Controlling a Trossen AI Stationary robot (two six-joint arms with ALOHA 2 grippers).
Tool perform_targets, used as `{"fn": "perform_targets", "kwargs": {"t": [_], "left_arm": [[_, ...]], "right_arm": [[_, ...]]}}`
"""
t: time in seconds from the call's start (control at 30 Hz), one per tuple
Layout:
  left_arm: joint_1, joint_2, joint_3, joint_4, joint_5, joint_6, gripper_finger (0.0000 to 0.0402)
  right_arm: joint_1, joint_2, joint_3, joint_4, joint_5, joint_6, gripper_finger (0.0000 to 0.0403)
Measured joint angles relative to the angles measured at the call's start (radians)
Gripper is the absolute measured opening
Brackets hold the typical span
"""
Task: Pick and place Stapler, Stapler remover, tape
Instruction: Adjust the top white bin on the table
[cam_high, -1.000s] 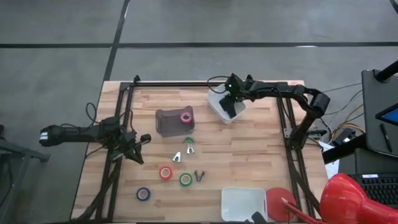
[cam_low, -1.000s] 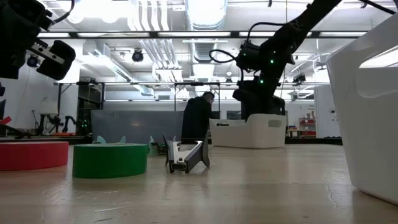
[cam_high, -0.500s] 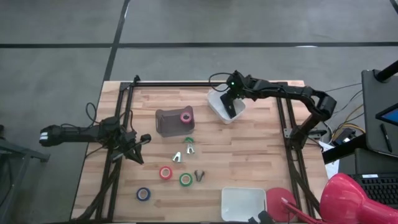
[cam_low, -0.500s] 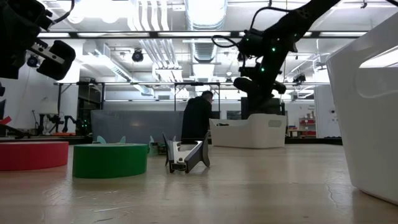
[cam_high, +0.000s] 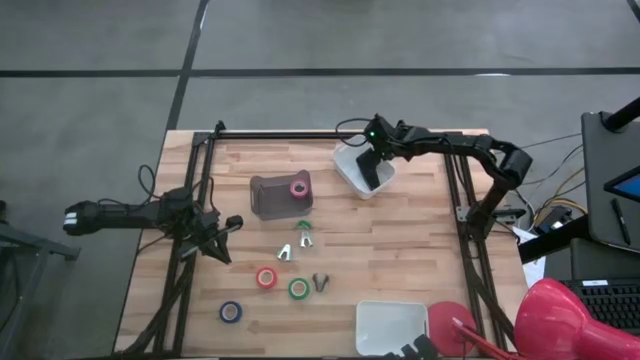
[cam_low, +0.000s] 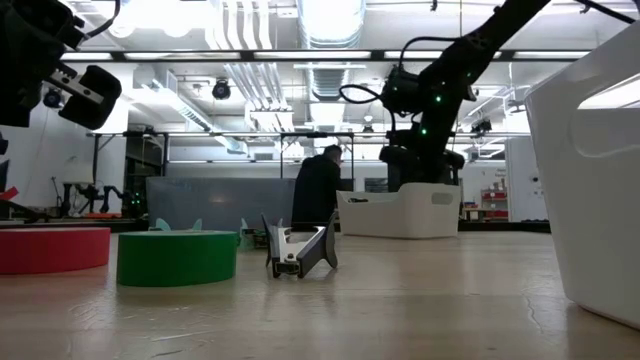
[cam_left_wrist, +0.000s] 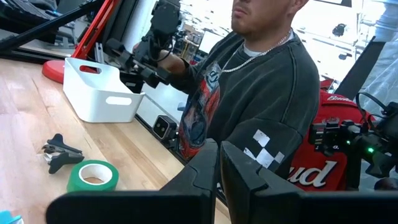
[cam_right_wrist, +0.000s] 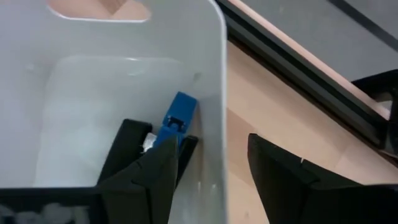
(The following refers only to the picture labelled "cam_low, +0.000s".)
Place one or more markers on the small red background object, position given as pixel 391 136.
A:
pixel 7 193

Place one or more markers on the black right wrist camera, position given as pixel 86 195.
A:
pixel 400 90

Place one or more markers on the grey partition panel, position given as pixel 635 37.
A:
pixel 220 200

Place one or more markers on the small dark monitor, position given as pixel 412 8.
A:
pixel 375 184

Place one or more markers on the white lamp box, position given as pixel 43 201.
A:
pixel 77 172

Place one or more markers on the black background device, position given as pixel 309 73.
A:
pixel 22 212

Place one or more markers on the silver ventilation duct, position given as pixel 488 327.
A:
pixel 328 82

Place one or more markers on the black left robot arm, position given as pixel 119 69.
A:
pixel 30 20

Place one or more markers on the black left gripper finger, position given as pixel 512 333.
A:
pixel 97 114

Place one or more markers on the white cabinet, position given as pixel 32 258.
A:
pixel 522 180

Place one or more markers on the black staple remover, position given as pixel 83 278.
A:
pixel 315 250

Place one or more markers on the white plastic bin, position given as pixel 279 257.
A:
pixel 600 225
pixel 400 215

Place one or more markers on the black ceiling spotlight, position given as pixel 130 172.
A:
pixel 52 97
pixel 221 90

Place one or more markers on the black overhead light bar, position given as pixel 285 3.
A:
pixel 118 56

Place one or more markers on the person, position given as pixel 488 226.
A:
pixel 315 190

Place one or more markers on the dark monitor screen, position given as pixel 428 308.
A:
pixel 393 177

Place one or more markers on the black table border frame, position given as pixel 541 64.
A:
pixel 75 225

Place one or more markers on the teal staple remover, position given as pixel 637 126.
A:
pixel 245 235

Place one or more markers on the black background robot arm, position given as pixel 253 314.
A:
pixel 75 192
pixel 112 192

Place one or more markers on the green tape roll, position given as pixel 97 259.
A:
pixel 175 257

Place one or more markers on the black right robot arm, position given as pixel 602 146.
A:
pixel 475 50

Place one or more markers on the red tape roll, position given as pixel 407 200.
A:
pixel 50 250

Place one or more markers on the red storage shelf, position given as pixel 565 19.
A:
pixel 495 195

